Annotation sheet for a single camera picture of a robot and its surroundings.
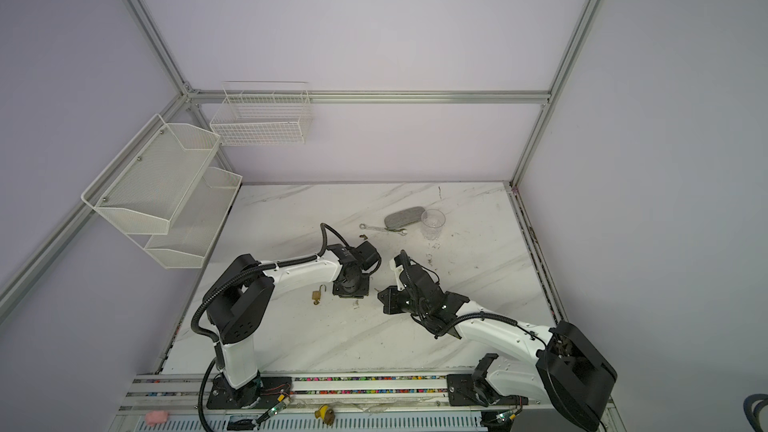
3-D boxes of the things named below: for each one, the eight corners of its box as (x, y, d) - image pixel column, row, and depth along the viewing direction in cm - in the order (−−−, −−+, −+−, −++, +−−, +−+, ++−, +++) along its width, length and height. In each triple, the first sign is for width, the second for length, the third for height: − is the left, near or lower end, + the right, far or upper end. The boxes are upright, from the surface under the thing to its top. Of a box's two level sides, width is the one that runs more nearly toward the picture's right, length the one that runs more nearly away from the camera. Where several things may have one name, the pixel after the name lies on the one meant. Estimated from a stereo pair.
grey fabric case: (387, 231, 108) (387, 225, 106) (383, 221, 111) (383, 215, 109) (426, 219, 112) (427, 214, 109) (421, 210, 115) (422, 204, 112)
